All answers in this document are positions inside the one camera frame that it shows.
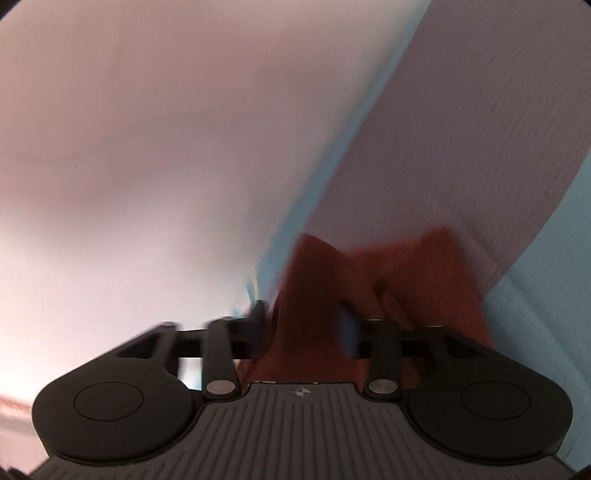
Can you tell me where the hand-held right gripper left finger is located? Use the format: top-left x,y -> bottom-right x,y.
117,301 -> 274,401

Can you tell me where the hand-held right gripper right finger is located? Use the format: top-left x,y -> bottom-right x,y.
333,304 -> 484,401

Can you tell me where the dark red knit sweater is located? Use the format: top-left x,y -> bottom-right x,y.
236,225 -> 496,385

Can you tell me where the blue grey patterned bed sheet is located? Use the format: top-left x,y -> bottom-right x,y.
231,0 -> 591,468

